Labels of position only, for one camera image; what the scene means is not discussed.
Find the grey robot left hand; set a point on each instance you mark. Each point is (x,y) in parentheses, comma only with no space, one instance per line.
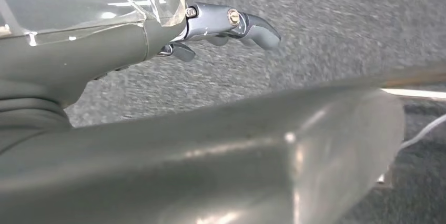
(209,166)

